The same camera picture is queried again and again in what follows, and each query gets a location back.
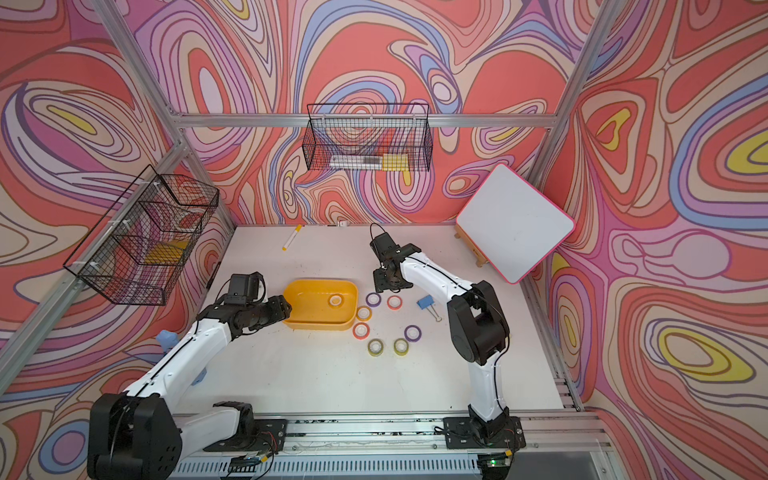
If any red tape roll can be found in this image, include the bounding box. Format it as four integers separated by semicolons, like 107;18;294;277
352;322;370;340
387;295;403;311

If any purple tape roll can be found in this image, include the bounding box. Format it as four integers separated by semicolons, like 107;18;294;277
365;292;382;308
404;325;422;343

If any yellow plastic storage box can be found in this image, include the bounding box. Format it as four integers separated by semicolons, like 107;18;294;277
283;279;358;331

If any orange tape roll top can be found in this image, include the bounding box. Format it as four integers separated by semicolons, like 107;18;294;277
329;294;344;307

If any orange tape roll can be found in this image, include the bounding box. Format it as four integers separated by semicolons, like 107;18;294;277
356;305;372;322
329;294;344;307

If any yellow-green tape roll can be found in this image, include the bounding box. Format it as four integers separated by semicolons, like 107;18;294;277
367;338;384;357
393;338;409;356

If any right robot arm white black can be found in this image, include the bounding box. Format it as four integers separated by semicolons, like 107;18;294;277
370;233;510;446

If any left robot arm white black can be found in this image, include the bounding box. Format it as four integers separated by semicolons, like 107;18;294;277
87;295;292;479

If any orange tape roll middle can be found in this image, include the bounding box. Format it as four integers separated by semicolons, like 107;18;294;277
356;305;372;322

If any blue binder clip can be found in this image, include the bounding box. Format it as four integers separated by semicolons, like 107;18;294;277
417;295;442;322

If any white yellow marker pen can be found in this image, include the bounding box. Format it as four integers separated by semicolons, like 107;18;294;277
282;224;304;251

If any wooden easel stand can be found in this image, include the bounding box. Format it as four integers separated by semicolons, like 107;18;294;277
454;225;488;268

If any blue cloth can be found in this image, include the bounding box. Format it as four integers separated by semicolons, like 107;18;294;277
155;330;207;385

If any yellow block in back basket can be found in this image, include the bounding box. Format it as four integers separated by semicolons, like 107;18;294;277
381;154;410;171

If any yellow item in left basket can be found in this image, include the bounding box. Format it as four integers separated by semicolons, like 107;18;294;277
143;240;189;266

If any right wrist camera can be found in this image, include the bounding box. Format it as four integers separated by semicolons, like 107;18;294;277
370;232;400;263

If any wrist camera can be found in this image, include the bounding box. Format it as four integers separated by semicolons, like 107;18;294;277
228;272;266;304
370;232;400;263

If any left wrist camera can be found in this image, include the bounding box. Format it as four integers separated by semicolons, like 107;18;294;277
228;272;266;304

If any white board pink frame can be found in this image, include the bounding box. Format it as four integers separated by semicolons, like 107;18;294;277
456;165;575;284

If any black wire basket back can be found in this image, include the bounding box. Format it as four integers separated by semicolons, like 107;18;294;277
302;101;433;172

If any black wire basket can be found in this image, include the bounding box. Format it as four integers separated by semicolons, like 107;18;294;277
63;166;220;306
302;101;433;172

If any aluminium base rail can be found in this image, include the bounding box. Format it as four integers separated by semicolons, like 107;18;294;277
113;410;613;480

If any black wire basket left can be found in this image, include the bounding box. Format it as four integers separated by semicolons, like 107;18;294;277
63;166;220;306

